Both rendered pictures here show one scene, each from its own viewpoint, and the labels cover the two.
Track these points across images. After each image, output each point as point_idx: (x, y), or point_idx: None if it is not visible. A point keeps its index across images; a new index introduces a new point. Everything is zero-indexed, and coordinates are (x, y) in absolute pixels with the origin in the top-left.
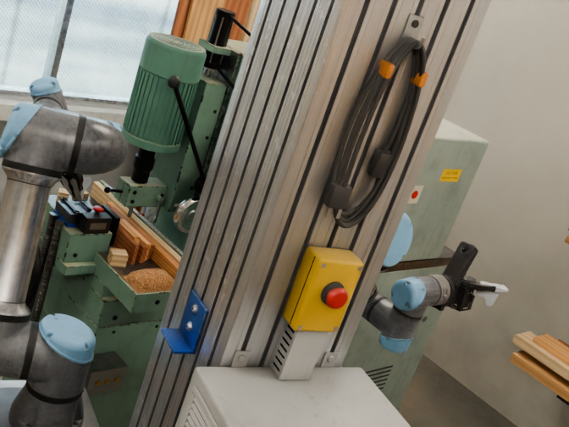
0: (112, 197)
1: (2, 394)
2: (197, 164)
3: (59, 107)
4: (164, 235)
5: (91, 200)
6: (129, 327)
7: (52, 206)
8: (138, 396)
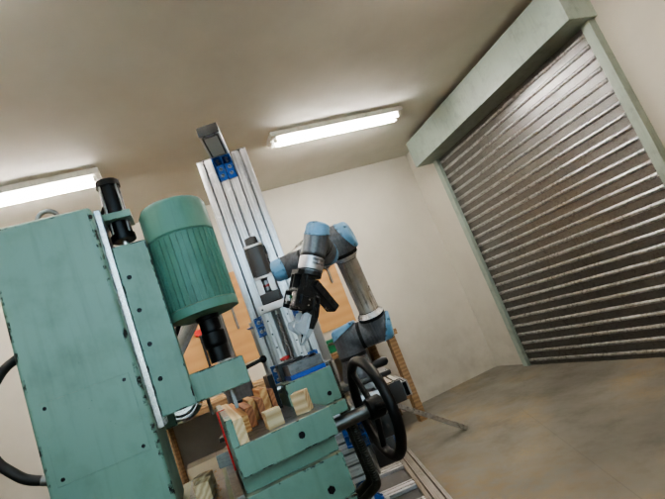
0: (236, 413)
1: (380, 371)
2: (178, 333)
3: None
4: (174, 477)
5: (255, 435)
6: None
7: (318, 404)
8: (320, 350)
